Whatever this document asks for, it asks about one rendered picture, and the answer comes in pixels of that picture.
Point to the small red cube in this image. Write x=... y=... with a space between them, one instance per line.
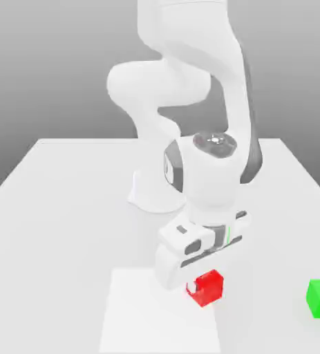
x=210 y=287

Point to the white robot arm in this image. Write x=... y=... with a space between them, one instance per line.
x=209 y=179

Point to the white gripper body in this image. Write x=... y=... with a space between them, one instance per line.
x=169 y=269

